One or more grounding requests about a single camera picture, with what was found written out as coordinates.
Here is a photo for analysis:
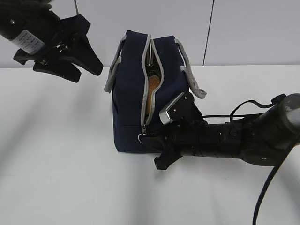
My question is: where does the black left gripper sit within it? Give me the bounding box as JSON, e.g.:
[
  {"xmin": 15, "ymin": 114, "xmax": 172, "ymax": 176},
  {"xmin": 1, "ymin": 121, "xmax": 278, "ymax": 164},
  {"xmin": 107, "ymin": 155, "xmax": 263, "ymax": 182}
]
[{"xmin": 13, "ymin": 14, "xmax": 103, "ymax": 83}]

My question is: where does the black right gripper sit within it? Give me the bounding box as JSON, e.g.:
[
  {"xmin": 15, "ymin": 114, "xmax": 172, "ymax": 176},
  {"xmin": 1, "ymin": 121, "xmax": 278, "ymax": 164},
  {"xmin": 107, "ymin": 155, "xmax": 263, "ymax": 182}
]
[{"xmin": 139, "ymin": 121, "xmax": 208, "ymax": 170}]

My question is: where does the brown bread roll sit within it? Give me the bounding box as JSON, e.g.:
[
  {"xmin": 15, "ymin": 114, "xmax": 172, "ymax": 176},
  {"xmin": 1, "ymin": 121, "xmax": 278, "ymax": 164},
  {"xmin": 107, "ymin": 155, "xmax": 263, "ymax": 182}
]
[{"xmin": 146, "ymin": 75, "xmax": 160, "ymax": 116}]

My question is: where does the navy blue lunch bag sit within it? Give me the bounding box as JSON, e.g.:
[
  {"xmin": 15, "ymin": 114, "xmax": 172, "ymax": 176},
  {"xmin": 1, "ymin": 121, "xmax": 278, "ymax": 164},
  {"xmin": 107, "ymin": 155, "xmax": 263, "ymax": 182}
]
[{"xmin": 105, "ymin": 30, "xmax": 206, "ymax": 154}]

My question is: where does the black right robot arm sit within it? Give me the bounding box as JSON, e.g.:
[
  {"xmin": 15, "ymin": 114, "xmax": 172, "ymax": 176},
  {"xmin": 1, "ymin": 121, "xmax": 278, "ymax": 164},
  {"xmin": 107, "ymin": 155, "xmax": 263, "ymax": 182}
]
[{"xmin": 138, "ymin": 92, "xmax": 300, "ymax": 170}]

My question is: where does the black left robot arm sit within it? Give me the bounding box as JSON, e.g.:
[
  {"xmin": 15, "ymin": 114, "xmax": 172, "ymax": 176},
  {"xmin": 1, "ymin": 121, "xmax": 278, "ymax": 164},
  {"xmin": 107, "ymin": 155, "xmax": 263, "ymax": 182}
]
[{"xmin": 0, "ymin": 0, "xmax": 103, "ymax": 83}]

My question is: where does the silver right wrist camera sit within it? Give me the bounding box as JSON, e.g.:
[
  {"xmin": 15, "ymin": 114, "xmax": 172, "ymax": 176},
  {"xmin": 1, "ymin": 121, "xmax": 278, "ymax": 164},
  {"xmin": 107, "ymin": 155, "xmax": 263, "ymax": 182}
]
[{"xmin": 158, "ymin": 92, "xmax": 202, "ymax": 126}]

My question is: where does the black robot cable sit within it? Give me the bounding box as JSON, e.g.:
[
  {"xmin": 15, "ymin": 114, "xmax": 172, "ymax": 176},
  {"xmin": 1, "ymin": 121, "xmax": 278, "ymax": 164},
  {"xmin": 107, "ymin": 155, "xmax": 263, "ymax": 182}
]
[{"xmin": 229, "ymin": 99, "xmax": 300, "ymax": 225}]

